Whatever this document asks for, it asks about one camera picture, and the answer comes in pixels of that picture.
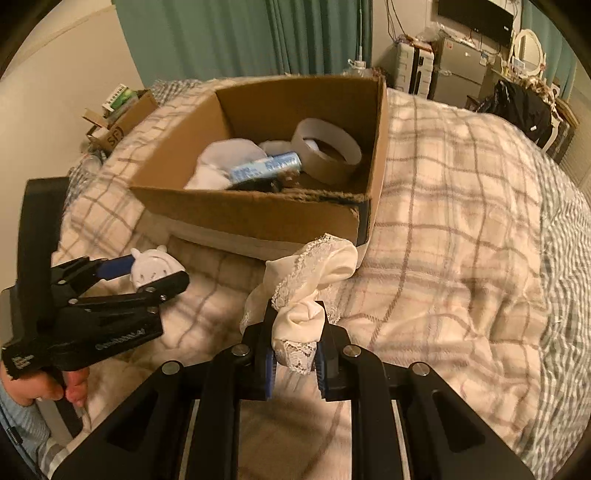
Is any white round cartoon toy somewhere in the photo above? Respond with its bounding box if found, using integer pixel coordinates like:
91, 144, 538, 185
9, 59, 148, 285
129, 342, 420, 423
129, 245, 185, 292

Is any white grey sock bundle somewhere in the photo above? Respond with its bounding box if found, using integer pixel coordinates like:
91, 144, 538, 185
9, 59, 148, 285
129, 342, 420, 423
184, 138, 266, 190

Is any white lace cloth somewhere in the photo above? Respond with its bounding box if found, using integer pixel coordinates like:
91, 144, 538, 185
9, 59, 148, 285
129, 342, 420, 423
239, 234, 359, 375

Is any blue tissue pack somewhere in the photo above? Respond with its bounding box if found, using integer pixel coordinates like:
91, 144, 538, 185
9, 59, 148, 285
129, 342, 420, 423
228, 151, 301, 185

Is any white round paper ring box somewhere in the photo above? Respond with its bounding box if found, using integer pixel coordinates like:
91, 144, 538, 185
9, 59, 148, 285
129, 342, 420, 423
290, 118, 362, 185

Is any person's forearm blue sleeve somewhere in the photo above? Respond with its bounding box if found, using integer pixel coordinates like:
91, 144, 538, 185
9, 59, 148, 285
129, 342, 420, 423
1, 382, 64, 479

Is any person's left hand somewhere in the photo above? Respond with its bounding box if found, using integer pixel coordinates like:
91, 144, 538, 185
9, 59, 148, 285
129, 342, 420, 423
1, 364, 90, 407

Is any large open cardboard box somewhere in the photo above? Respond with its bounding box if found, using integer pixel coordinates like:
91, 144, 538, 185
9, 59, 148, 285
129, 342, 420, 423
129, 76, 389, 260

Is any green checkered bed sheet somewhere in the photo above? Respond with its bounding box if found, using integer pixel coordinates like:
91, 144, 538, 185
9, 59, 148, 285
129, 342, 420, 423
64, 78, 591, 478

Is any small SF cardboard box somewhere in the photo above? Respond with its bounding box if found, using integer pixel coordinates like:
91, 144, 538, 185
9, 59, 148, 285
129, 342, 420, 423
82, 89, 158, 153

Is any cream plaid blanket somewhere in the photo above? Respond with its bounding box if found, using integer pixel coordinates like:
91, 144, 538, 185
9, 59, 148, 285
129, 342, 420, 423
50, 75, 555, 480

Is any green white box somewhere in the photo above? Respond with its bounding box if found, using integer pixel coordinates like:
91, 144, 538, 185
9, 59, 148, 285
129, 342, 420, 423
101, 84, 136, 115

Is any green curtain left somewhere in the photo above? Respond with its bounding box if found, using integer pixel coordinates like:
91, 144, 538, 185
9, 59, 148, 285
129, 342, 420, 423
114, 0, 373, 85

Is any green curtain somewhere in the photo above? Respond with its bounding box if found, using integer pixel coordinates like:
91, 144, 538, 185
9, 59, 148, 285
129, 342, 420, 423
114, 0, 373, 85
521, 0, 577, 97

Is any large clear water jug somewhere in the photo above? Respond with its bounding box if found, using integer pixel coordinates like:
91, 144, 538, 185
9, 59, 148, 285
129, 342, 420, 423
342, 59, 374, 78

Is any black jacket on chair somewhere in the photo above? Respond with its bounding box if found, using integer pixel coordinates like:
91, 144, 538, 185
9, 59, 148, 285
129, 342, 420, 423
476, 80, 553, 148

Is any white hard suitcase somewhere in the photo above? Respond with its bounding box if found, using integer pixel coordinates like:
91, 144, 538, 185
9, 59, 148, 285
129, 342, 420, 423
394, 40, 435, 99

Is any silver small refrigerator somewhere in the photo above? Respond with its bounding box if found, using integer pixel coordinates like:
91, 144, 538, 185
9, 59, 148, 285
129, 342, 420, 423
428, 38, 491, 108

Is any white oval vanity mirror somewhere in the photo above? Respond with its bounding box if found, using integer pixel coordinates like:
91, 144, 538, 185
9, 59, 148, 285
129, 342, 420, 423
509, 29, 546, 78

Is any green curtain right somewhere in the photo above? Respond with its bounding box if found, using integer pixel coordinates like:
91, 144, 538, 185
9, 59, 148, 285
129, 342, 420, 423
521, 0, 577, 97

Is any black wall television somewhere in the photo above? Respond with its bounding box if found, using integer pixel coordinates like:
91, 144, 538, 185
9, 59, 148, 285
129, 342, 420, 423
437, 0, 514, 47

